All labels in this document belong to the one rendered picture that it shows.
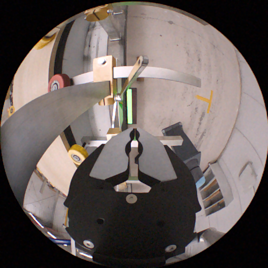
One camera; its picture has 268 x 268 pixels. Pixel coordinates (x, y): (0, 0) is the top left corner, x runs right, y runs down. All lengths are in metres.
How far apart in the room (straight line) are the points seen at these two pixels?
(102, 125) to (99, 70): 0.39
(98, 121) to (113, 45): 0.43
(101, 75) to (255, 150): 2.68
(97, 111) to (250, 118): 2.79
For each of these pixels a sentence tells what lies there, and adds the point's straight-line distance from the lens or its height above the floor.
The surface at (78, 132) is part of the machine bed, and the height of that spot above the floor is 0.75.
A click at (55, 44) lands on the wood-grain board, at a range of 0.39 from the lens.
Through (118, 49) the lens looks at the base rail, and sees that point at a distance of 0.43.
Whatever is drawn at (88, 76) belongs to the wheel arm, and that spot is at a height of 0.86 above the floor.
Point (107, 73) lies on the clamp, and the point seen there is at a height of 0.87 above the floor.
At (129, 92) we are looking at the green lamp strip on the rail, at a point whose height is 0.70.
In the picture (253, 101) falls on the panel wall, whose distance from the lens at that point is 2.71.
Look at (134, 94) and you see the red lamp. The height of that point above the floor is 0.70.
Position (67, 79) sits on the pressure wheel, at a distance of 0.27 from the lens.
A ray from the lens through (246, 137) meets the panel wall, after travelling 2.69.
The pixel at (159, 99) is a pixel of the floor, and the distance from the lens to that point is 1.16.
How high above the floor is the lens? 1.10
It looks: 57 degrees down
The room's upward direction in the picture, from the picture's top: 179 degrees clockwise
